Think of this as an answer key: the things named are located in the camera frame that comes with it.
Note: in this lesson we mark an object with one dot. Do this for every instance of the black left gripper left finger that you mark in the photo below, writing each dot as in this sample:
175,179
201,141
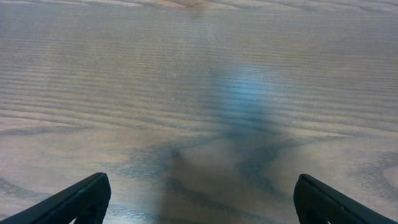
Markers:
83,202

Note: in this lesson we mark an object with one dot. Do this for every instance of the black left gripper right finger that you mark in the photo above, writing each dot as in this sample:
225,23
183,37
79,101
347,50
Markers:
318,203

